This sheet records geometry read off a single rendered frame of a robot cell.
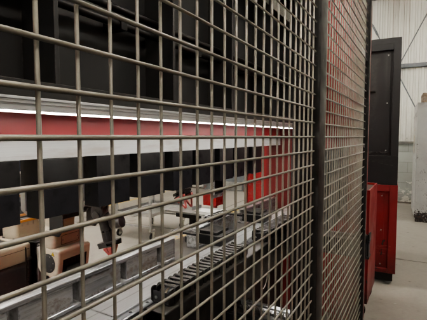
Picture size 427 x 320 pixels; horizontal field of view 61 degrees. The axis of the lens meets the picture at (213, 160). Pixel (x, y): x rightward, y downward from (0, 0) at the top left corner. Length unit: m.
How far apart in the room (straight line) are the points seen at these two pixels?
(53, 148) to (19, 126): 0.11
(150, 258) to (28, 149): 0.66
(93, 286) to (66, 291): 0.10
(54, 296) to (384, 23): 8.32
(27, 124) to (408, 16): 8.30
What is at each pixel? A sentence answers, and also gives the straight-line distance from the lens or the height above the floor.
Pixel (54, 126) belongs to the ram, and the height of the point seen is 1.43.
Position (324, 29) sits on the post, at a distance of 0.71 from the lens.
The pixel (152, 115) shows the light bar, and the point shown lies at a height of 1.46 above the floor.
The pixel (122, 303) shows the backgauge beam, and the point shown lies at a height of 0.98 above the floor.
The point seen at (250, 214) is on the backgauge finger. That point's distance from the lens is 1.78.
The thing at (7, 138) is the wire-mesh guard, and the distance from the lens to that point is 0.19.
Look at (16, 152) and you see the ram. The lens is 1.04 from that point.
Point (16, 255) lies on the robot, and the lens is 2.32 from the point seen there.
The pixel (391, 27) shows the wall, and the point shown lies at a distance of 8.79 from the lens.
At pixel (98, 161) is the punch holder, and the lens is 1.20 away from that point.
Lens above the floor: 1.40
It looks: 4 degrees down
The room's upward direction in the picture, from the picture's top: straight up
